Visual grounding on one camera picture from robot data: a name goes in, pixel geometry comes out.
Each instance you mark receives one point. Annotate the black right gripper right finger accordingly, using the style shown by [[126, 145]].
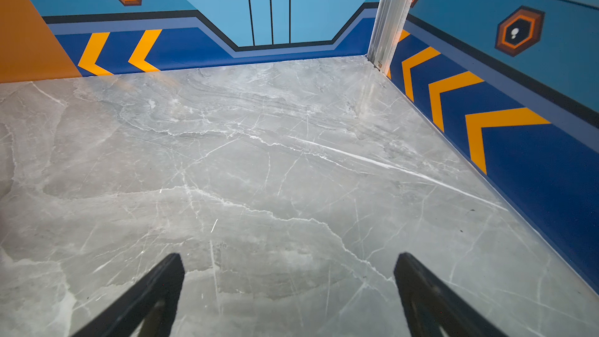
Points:
[[431, 308]]

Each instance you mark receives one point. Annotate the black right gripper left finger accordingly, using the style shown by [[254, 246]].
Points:
[[148, 308]]

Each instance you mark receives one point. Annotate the aluminium corner post right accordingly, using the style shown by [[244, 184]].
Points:
[[389, 22]]

